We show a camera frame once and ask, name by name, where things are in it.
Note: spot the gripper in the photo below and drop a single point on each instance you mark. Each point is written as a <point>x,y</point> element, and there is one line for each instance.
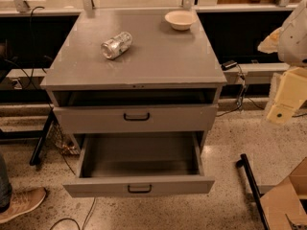
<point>294,43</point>

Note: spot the grey drawer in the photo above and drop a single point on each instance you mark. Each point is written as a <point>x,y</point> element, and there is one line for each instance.
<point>145,118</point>
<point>140,164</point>

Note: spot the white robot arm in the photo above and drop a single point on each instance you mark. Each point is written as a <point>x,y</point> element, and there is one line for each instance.
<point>289,42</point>

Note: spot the grey metal drawer cabinet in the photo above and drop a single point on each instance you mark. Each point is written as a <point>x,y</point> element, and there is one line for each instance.
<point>161,67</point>

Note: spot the black power adapter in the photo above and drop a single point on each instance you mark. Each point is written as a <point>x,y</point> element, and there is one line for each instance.
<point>229,65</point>

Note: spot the black metal stand bar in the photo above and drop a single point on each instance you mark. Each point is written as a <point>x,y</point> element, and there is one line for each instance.
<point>243,162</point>

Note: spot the cardboard box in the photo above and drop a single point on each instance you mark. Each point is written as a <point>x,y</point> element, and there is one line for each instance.
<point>282,204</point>

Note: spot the white paper bowl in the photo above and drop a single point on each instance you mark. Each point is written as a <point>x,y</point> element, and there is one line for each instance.
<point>181,20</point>

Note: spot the crushed silver can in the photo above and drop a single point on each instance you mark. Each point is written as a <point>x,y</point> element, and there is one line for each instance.
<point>117,45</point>

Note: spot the black table leg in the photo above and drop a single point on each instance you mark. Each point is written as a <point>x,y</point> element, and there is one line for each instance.
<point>35,160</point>

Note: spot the tan sneaker shoe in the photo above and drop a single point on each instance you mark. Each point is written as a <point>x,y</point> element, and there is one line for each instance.
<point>21,203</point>

